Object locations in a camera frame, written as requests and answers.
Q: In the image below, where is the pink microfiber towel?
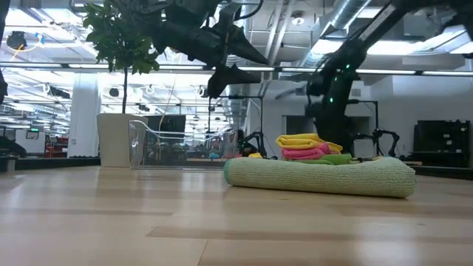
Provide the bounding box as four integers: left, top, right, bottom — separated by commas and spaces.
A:
281, 142, 333, 161

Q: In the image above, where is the pale green microfiber towel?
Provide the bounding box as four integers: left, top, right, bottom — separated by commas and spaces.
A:
222, 156, 418, 200

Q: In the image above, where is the yellow microfiber towel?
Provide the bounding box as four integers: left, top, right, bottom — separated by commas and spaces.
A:
275, 132, 344, 154

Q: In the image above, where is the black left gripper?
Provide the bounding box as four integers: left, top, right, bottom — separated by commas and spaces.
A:
162, 20, 270, 100

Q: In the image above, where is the white pillar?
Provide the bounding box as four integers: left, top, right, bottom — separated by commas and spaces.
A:
67, 73, 101, 159

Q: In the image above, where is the green plant in white pot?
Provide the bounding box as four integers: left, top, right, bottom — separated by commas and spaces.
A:
83, 0, 166, 168

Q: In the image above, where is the black cabinet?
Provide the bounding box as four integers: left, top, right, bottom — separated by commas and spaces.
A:
412, 119, 471, 167

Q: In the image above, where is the black background monitor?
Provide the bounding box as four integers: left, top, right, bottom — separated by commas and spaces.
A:
143, 114, 187, 143

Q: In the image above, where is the clear plastic bin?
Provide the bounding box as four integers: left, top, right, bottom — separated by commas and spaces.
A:
128, 120, 239, 171

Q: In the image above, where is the black ceiling lamp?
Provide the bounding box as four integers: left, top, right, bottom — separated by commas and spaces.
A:
6, 31, 28, 51

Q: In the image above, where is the bright green microfiber towel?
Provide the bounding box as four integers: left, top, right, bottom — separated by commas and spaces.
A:
287, 153, 353, 166

